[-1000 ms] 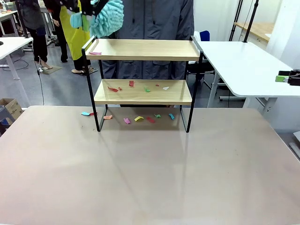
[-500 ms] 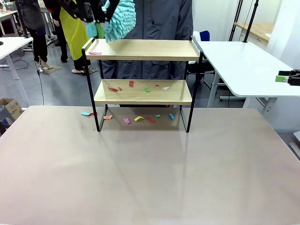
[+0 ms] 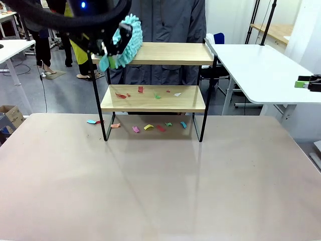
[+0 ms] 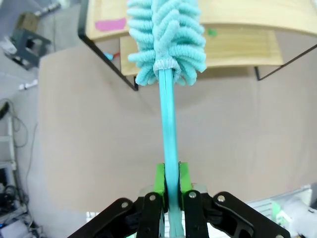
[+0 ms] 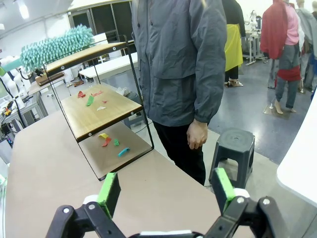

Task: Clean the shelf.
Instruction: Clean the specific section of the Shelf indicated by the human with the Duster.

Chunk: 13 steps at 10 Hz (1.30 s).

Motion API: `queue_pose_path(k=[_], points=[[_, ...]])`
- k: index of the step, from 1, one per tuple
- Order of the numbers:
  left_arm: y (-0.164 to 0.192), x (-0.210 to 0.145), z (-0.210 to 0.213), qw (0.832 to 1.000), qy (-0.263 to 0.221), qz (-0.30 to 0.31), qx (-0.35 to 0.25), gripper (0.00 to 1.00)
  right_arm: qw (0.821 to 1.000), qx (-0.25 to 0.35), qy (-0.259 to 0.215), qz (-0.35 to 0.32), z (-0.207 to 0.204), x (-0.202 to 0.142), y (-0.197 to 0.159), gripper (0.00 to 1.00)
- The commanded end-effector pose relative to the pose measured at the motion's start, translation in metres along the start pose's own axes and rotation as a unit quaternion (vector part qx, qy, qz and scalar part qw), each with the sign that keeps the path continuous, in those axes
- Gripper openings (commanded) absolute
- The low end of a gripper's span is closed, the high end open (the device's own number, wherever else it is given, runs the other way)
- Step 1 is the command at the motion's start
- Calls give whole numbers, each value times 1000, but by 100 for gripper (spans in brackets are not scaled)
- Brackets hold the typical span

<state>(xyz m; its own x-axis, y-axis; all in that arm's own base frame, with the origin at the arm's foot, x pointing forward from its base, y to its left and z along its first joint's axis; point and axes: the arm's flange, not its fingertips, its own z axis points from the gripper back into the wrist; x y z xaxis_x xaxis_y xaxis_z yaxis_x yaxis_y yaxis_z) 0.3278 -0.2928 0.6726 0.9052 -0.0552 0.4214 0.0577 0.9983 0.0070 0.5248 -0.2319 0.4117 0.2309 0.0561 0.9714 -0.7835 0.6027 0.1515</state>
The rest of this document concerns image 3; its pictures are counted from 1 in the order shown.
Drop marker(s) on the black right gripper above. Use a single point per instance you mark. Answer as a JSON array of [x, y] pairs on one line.
[[315, 84]]

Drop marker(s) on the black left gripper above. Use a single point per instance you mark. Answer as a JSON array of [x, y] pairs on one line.
[[95, 40]]

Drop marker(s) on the teal chenille duster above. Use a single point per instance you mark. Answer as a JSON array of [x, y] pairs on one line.
[[131, 42]]

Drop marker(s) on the person with yellow apron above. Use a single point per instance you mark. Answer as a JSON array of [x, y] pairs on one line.
[[80, 56]]

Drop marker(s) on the large white desk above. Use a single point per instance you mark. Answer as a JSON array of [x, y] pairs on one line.
[[258, 72]]

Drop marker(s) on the person in dark trousers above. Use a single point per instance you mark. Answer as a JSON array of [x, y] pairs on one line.
[[65, 50]]

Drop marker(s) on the wooden workbench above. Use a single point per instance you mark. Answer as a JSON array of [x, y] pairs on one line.
[[276, 31]]

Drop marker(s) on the person in grey coat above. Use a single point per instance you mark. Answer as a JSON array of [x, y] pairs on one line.
[[170, 20]]

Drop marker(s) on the green paper scrap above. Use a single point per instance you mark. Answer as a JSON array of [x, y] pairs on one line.
[[157, 96]]

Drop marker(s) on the black stand pole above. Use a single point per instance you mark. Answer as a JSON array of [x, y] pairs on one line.
[[268, 22]]

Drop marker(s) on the brown floor mat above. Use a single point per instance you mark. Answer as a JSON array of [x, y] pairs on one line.
[[54, 75]]

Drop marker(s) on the white paper scrap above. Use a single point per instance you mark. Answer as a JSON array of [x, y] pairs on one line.
[[177, 94]]

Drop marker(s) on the person in dark clothes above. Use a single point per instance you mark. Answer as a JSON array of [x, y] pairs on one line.
[[42, 47]]

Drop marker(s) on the orange paper scrap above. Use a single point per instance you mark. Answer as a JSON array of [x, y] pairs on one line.
[[115, 125]]

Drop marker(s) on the black tripod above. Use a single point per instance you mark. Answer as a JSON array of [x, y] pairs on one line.
[[252, 22]]

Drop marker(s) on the blue paper scrap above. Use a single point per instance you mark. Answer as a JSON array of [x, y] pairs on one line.
[[90, 121]]

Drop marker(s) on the pink paper scrap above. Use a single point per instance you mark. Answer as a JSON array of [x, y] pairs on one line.
[[136, 129]]

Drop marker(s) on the black office chair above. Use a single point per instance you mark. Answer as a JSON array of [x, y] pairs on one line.
[[218, 75]]

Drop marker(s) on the small green block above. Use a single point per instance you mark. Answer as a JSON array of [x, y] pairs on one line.
[[168, 124]]

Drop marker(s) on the white cloth bundle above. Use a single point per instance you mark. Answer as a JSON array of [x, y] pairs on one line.
[[209, 41]]

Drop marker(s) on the blue chair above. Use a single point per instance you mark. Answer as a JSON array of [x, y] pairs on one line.
[[219, 39]]

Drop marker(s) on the cyan block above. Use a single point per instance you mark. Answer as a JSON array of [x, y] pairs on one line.
[[183, 124]]

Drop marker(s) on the small white desk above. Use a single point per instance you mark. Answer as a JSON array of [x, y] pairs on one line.
[[15, 47]]

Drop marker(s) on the cluttered background desk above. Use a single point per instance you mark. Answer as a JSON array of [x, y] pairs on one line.
[[7, 17]]

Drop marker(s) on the cardboard box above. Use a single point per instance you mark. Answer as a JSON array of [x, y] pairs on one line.
[[13, 115]]

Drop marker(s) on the two-tier wooden shelf black frame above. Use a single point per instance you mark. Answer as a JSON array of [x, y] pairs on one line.
[[173, 54]]

